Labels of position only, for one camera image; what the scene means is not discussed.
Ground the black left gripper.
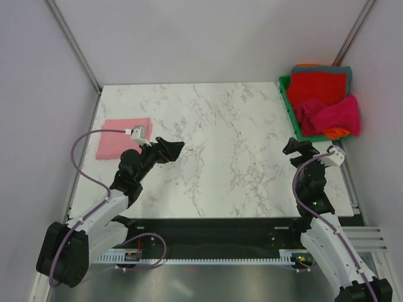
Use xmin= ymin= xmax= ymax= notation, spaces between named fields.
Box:
xmin=135 ymin=137 xmax=184 ymax=182

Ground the magenta t-shirt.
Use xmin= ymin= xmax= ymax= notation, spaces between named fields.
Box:
xmin=311 ymin=94 xmax=361 ymax=137

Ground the light pink t-shirt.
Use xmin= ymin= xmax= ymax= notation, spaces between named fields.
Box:
xmin=95 ymin=118 xmax=152 ymax=160

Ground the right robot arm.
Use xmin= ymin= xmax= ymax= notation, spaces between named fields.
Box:
xmin=283 ymin=137 xmax=393 ymax=301

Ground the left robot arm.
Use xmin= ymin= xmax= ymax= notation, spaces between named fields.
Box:
xmin=36 ymin=137 xmax=185 ymax=288

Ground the orange t-shirt under stack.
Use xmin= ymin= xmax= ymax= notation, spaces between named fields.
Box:
xmin=296 ymin=64 xmax=321 ymax=67

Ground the dark pink crumpled t-shirt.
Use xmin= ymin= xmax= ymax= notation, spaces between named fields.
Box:
xmin=294 ymin=98 xmax=326 ymax=137

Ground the orange crumpled t-shirt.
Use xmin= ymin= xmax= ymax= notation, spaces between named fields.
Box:
xmin=323 ymin=126 xmax=350 ymax=140

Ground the red t-shirt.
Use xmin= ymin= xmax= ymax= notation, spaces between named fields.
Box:
xmin=287 ymin=72 xmax=347 ymax=107

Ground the green plastic bin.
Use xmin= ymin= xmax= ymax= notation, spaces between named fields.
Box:
xmin=278 ymin=74 xmax=353 ymax=142

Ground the grey t-shirt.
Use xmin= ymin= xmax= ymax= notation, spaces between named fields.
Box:
xmin=292 ymin=65 xmax=353 ymax=96

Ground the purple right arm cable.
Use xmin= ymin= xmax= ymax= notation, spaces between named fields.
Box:
xmin=292 ymin=152 xmax=380 ymax=302

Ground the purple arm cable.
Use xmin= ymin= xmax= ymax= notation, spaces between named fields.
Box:
xmin=48 ymin=128 xmax=127 ymax=288
xmin=292 ymin=152 xmax=380 ymax=302

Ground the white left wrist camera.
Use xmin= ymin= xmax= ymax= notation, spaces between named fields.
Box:
xmin=125 ymin=125 xmax=150 ymax=146

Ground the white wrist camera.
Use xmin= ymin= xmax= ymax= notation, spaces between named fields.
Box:
xmin=322 ymin=145 xmax=346 ymax=167
xmin=125 ymin=125 xmax=150 ymax=146

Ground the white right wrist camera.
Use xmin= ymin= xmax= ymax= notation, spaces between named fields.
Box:
xmin=322 ymin=145 xmax=346 ymax=167

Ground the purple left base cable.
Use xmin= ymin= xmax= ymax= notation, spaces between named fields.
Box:
xmin=115 ymin=232 xmax=167 ymax=273

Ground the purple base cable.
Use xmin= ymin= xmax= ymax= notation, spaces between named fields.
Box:
xmin=115 ymin=232 xmax=167 ymax=273
xmin=291 ymin=262 xmax=319 ymax=274

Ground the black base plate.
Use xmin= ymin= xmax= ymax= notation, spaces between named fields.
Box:
xmin=113 ymin=216 xmax=303 ymax=259

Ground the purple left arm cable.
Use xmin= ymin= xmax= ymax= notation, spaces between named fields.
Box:
xmin=48 ymin=128 xmax=127 ymax=288

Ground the right aluminium frame post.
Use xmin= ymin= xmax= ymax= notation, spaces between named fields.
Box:
xmin=332 ymin=0 xmax=378 ymax=66

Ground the aluminium frame post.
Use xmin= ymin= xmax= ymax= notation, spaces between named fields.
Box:
xmin=332 ymin=0 xmax=378 ymax=66
xmin=43 ymin=0 xmax=102 ymax=96

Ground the white slotted cable duct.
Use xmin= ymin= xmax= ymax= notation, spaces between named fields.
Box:
xmin=94 ymin=250 xmax=312 ymax=266

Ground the right aluminium rail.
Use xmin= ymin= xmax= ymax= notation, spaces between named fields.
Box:
xmin=343 ymin=226 xmax=387 ymax=252

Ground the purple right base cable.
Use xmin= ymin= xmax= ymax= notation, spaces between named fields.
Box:
xmin=291 ymin=262 xmax=319 ymax=274

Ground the left aluminium frame post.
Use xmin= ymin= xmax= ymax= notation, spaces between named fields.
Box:
xmin=43 ymin=0 xmax=102 ymax=96

